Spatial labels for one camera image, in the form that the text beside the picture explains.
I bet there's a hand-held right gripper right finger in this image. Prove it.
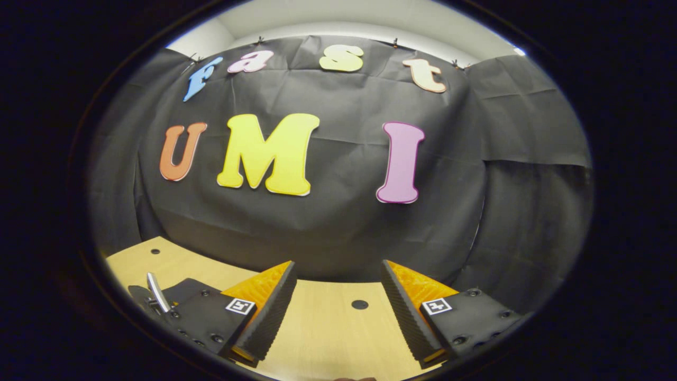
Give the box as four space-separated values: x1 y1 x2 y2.
382 259 530 370

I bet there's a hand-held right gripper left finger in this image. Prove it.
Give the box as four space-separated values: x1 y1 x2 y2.
159 260 298 369

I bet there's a black backdrop cloth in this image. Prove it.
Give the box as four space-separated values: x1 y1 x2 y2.
87 34 593 313

